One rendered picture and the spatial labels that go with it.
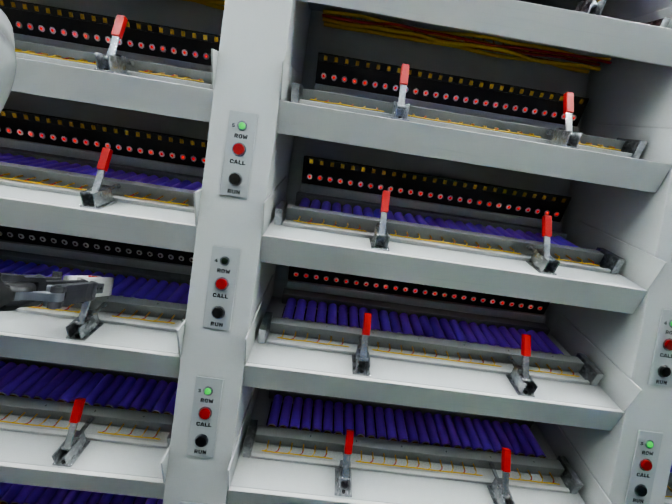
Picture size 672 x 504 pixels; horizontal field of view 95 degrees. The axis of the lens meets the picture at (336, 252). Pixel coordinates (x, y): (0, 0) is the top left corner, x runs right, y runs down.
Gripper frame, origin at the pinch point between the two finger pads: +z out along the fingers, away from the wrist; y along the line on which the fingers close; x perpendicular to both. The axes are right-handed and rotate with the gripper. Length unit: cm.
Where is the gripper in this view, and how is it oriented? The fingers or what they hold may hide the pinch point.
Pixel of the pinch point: (88, 286)
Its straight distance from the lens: 60.7
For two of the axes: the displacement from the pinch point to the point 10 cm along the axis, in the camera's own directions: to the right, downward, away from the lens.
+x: 1.4, -9.9, 0.8
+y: 9.9, 1.4, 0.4
